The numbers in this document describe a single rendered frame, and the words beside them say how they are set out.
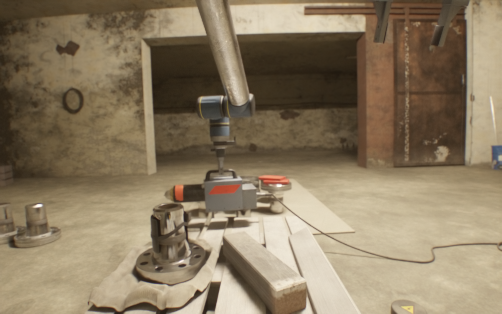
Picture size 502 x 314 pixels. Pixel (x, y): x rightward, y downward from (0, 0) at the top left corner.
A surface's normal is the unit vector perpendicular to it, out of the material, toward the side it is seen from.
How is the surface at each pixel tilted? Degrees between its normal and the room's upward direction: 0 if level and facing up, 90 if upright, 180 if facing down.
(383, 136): 90
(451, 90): 90
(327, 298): 0
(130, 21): 90
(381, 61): 90
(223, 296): 0
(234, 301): 0
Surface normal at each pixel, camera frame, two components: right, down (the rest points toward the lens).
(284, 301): 0.42, 0.06
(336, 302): -0.03, -1.00
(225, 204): 0.17, 0.07
